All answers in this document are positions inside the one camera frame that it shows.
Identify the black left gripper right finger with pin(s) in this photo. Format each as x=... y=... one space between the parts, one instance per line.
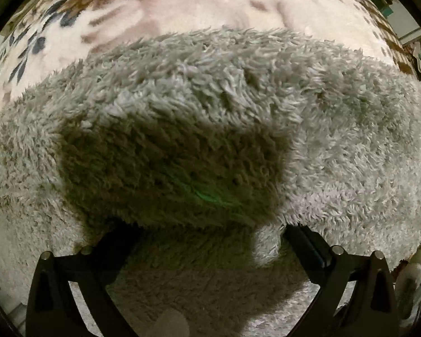
x=356 y=297

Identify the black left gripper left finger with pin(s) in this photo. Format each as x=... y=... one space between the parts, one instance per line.
x=52 y=310

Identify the grey fluffy fleece pants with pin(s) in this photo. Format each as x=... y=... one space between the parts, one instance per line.
x=191 y=153

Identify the floral cream bed blanket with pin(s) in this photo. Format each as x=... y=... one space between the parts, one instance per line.
x=44 y=36

